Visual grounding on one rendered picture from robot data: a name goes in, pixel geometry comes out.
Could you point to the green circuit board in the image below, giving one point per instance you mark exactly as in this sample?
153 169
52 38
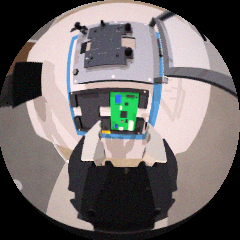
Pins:
123 110

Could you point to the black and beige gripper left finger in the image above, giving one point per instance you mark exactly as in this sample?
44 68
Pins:
88 153

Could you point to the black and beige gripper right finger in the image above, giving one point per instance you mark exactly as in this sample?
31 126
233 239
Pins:
157 153

